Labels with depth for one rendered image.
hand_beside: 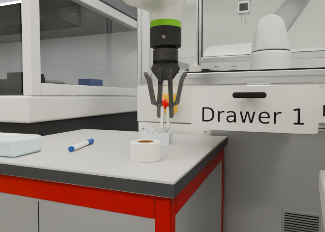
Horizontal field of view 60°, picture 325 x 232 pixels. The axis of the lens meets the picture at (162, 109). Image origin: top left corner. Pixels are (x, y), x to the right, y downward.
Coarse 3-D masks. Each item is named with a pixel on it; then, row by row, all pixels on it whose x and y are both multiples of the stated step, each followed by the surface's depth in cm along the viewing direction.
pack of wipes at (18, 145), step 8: (0, 136) 69; (8, 136) 69; (16, 136) 69; (24, 136) 69; (32, 136) 70; (40, 136) 73; (0, 144) 66; (8, 144) 65; (16, 144) 65; (24, 144) 67; (32, 144) 70; (40, 144) 72; (0, 152) 66; (8, 152) 65; (16, 152) 65; (24, 152) 67; (32, 152) 70
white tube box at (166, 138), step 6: (144, 132) 84; (150, 132) 84; (156, 132) 84; (162, 132) 84; (168, 132) 84; (144, 138) 81; (150, 138) 81; (156, 138) 81; (162, 138) 81; (168, 138) 80; (162, 144) 81; (168, 144) 81
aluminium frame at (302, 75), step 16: (144, 16) 113; (144, 32) 113; (144, 48) 114; (144, 64) 114; (144, 80) 114; (176, 80) 109; (192, 80) 106; (208, 80) 104; (224, 80) 102; (240, 80) 100; (256, 80) 98; (272, 80) 96; (288, 80) 94; (304, 80) 93; (320, 80) 91
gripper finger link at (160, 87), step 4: (160, 68) 81; (160, 72) 81; (160, 76) 82; (160, 80) 82; (160, 84) 82; (160, 88) 82; (160, 92) 82; (160, 96) 82; (160, 100) 82; (160, 104) 82
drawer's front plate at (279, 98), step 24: (192, 96) 72; (216, 96) 70; (288, 96) 64; (312, 96) 62; (192, 120) 73; (216, 120) 70; (240, 120) 68; (264, 120) 66; (288, 120) 64; (312, 120) 62
